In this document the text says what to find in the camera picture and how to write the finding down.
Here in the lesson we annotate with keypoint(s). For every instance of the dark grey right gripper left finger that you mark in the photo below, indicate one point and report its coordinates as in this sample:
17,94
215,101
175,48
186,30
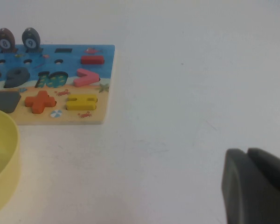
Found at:
252,193

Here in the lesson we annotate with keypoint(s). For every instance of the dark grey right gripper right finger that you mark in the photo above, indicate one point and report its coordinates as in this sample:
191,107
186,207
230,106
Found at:
273,163

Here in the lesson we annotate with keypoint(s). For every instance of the colourful wooden puzzle board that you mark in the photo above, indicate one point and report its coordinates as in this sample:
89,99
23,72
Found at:
67,109

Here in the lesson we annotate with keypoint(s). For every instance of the yellow plastic bowl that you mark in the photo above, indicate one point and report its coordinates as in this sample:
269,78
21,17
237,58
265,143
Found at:
12,149

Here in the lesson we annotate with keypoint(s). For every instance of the dark grey wooden square piece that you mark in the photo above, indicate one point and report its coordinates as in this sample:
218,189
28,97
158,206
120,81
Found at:
4,100

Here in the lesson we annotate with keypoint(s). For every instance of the yellow wooden equals sign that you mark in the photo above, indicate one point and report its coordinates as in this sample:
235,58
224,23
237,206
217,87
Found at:
80,102

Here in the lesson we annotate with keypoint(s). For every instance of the pink wooden greater-than sign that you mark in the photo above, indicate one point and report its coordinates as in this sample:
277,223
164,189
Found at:
91,78

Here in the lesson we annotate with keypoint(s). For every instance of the red wooden minus sign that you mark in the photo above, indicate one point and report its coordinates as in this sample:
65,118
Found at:
92,60

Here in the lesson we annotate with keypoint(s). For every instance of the orange wooden plus sign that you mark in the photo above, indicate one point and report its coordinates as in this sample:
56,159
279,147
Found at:
40,101

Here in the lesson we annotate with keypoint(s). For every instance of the dark grey wooden number 9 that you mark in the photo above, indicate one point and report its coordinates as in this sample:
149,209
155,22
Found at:
17,78

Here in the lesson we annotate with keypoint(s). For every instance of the dark grey fish peg 9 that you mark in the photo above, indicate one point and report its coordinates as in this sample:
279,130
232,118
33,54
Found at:
31,39

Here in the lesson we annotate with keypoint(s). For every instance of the brown fish peg number 8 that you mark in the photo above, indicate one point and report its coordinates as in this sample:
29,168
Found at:
5,39

